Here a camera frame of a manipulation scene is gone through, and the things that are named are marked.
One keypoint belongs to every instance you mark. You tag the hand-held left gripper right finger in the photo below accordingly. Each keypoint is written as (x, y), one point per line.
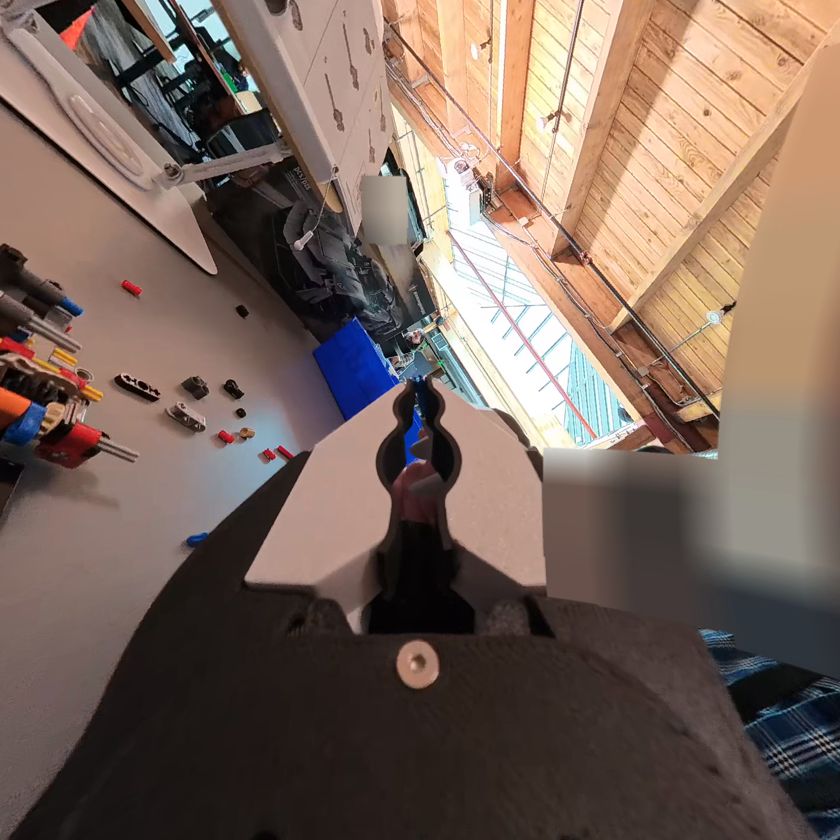
(499, 518)

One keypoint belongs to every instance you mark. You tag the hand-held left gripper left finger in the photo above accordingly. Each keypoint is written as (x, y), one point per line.
(321, 518)

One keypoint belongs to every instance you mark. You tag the multicoloured lego assembly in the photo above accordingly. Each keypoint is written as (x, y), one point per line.
(65, 446)

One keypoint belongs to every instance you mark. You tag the black lego clip connector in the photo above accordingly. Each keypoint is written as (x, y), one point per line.
(233, 388)

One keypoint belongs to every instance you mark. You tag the light grey lego connector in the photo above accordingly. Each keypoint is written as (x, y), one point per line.
(186, 416)

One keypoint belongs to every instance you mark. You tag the dark grey double lego connector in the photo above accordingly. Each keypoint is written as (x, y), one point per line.
(195, 387)

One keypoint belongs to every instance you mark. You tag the blue plastic bin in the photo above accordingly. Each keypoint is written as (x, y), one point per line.
(354, 367)

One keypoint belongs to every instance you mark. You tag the dark printed poster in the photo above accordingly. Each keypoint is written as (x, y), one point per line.
(328, 275)

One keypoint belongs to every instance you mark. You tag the white ceiling unit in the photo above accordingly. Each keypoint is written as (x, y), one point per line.
(469, 190)

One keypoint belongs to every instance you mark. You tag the blue plaid shirt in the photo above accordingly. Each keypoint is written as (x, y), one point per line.
(787, 722)

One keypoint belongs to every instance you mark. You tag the orange traffic cone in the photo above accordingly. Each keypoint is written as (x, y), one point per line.
(79, 26)

